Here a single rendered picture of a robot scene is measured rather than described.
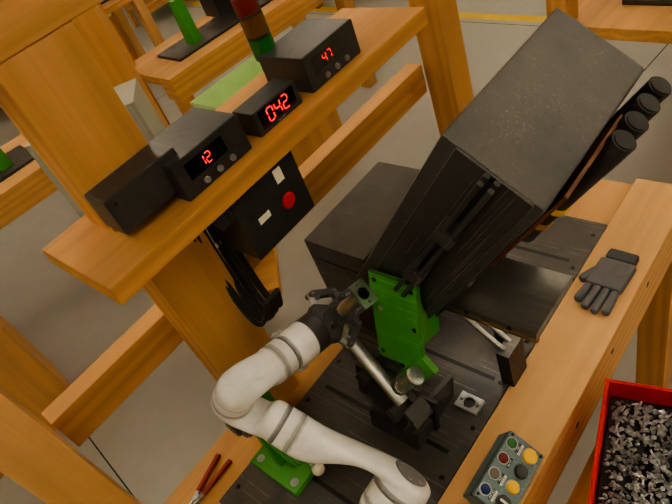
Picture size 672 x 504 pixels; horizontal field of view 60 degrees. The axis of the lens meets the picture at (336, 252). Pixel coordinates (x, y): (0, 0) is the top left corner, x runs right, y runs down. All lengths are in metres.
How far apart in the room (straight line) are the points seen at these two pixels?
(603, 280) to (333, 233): 0.65
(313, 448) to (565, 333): 0.69
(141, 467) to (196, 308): 1.72
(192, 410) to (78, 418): 1.62
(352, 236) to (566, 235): 0.63
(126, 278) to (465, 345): 0.82
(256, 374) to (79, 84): 0.53
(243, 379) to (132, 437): 2.04
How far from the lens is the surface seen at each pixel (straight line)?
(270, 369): 1.00
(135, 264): 0.96
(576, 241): 1.63
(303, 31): 1.28
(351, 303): 1.16
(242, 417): 1.02
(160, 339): 1.30
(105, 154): 1.04
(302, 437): 0.98
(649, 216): 1.70
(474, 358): 1.41
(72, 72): 1.01
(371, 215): 1.31
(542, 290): 1.21
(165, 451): 2.83
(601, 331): 1.44
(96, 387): 1.27
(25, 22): 0.98
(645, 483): 1.29
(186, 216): 1.00
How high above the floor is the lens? 2.04
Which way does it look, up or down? 40 degrees down
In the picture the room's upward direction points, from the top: 24 degrees counter-clockwise
